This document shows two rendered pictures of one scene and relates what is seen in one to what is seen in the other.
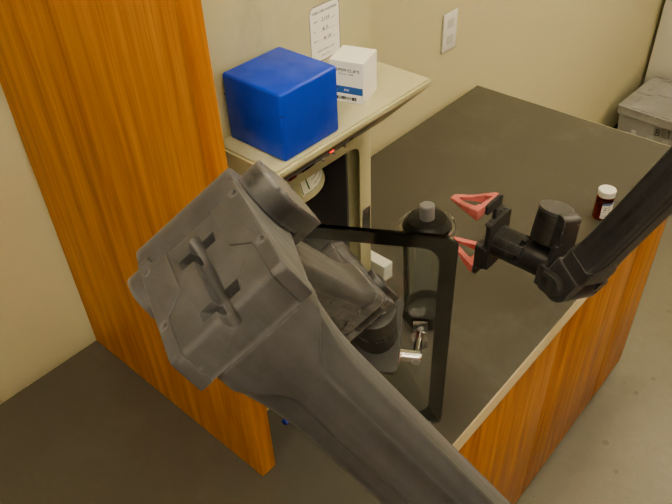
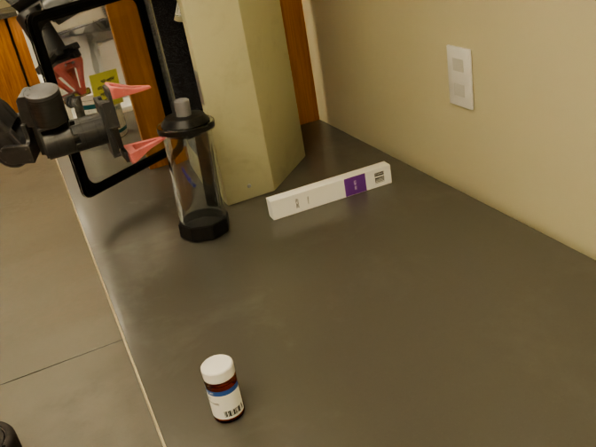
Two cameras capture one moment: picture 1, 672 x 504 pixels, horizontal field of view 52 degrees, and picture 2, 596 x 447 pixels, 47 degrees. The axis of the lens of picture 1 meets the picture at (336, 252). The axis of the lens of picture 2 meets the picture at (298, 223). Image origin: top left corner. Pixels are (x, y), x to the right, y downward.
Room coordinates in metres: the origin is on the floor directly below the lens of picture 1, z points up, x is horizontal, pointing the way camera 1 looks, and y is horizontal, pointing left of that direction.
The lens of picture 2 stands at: (1.75, -1.19, 1.53)
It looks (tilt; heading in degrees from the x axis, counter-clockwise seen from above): 26 degrees down; 118
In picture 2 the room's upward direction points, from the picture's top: 10 degrees counter-clockwise
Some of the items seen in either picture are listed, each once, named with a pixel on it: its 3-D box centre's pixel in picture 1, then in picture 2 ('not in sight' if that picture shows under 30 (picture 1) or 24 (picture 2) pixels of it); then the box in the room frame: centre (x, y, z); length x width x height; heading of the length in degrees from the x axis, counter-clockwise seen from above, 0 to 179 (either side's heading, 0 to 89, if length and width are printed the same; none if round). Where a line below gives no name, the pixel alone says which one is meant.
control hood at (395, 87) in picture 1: (331, 140); not in sight; (0.85, 0.00, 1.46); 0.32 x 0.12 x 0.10; 137
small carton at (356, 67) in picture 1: (353, 74); not in sight; (0.89, -0.04, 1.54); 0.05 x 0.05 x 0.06; 64
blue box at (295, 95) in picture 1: (282, 102); not in sight; (0.79, 0.06, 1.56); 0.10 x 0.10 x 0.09; 47
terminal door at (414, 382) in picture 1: (349, 330); (111, 90); (0.74, -0.01, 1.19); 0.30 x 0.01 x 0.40; 78
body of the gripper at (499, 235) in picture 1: (507, 244); (93, 130); (0.92, -0.30, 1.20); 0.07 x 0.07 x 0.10; 47
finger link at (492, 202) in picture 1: (474, 212); (127, 100); (0.96, -0.24, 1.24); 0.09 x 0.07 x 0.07; 47
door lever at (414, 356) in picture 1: (394, 346); not in sight; (0.69, -0.08, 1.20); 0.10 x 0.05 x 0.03; 78
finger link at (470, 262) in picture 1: (471, 243); (137, 137); (0.97, -0.25, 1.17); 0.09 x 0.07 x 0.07; 47
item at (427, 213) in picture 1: (427, 219); (184, 116); (1.03, -0.17, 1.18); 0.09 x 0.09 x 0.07
